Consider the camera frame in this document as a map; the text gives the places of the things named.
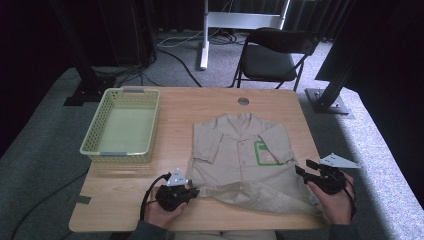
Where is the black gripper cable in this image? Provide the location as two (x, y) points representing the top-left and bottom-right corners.
(139, 172), (173, 222)
(342, 175), (358, 219)

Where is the dark cabinet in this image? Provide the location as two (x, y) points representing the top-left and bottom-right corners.
(99, 0), (158, 68)

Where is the person's left hand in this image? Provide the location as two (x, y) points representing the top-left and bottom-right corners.
(142, 191), (188, 230)

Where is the person's right hand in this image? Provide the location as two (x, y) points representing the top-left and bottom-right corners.
(306, 172), (357, 227)

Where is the beige short-sleeved shirt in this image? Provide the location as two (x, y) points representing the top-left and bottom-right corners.
(186, 112), (325, 218)

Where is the black floor cable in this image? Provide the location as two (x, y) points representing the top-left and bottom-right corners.
(9, 167), (92, 240)
(155, 47), (203, 89)

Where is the black stand with grey base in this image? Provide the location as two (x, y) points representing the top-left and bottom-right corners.
(304, 0), (356, 117)

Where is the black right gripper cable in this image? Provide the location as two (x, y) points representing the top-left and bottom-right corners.
(342, 175), (358, 219)

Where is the bundle of black floor cables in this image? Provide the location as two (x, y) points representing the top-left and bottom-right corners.
(94, 61), (164, 88)

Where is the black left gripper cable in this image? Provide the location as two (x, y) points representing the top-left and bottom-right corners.
(139, 172), (173, 222)

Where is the white metal desk frame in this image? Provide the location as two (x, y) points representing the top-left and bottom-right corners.
(198, 0), (292, 71)

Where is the black metal stand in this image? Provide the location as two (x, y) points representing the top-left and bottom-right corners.
(49, 0), (117, 107)

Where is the black folding chair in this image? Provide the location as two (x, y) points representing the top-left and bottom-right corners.
(231, 27), (321, 93)

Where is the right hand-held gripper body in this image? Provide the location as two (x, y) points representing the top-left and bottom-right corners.
(312, 152), (362, 196)

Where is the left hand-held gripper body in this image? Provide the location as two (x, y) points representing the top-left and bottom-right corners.
(154, 167), (195, 212)

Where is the white floor cable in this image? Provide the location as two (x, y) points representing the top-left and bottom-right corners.
(155, 28), (205, 48)

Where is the light green plastic basket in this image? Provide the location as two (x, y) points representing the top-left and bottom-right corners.
(79, 87), (161, 165)

